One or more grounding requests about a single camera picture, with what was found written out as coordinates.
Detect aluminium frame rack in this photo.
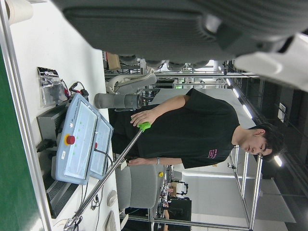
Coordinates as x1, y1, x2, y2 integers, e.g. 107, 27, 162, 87
228, 144, 263, 229

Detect white keyboard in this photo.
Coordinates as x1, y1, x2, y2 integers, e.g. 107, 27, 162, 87
104, 210, 116, 231

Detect large grey teach pendant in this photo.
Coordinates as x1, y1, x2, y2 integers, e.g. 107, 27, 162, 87
51, 93, 101, 185

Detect black pendant cable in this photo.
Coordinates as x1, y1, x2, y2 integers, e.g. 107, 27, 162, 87
94, 148, 114, 169

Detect white office chair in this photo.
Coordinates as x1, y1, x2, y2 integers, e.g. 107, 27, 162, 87
105, 73, 157, 93

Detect white paper roll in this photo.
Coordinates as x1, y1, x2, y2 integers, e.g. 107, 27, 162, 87
4, 0, 33, 24

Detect red black clip cables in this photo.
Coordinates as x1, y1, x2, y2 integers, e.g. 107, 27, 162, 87
61, 79, 90, 99

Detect clear plastic bag black parts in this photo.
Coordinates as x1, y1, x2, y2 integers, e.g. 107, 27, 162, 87
36, 66, 70, 108

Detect brown cardboard box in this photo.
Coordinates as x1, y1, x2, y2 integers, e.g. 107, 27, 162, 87
107, 51, 121, 70

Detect person in black shirt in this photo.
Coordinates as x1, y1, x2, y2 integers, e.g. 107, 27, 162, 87
112, 88, 284, 169

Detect grey office chair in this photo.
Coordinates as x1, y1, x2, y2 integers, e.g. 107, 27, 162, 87
115, 165, 159, 210

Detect white computer mouse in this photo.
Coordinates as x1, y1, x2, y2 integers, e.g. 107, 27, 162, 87
107, 190, 118, 207

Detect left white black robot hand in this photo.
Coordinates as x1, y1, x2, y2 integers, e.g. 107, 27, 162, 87
51, 0, 308, 93

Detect small grey teach pendant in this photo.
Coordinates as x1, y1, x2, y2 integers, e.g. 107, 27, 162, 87
90, 115, 114, 180

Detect grey cylindrical tube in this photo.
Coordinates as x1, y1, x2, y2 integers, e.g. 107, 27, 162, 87
94, 93, 142, 110

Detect grey black control box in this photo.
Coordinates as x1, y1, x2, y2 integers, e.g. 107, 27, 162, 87
36, 105, 80, 219

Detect green conveyor belt aluminium frame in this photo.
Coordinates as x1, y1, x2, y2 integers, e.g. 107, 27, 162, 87
0, 0, 52, 231

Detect metal rod green handle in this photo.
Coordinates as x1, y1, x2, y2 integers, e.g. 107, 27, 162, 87
64, 121, 152, 228

